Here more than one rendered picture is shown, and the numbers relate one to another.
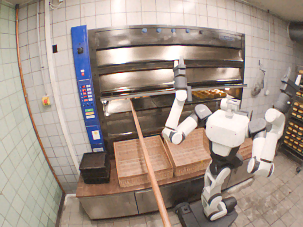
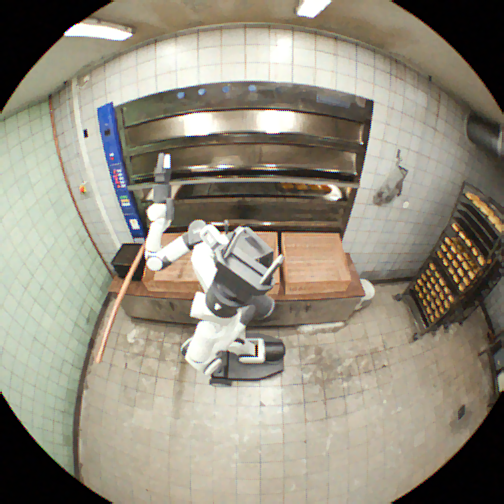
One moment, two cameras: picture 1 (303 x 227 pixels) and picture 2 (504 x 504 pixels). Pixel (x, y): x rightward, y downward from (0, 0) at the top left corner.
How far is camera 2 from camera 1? 0.82 m
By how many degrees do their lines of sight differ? 24
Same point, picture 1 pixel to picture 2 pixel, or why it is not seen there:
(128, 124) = not seen: hidden behind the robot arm
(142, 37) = (178, 104)
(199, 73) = (270, 152)
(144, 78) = (182, 158)
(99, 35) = (127, 110)
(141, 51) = (177, 123)
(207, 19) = (292, 69)
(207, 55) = (286, 125)
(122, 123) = not seen: hidden behind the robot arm
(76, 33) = (102, 113)
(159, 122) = (208, 216)
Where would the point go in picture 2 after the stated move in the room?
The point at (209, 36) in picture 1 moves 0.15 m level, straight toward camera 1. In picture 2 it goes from (295, 96) to (285, 95)
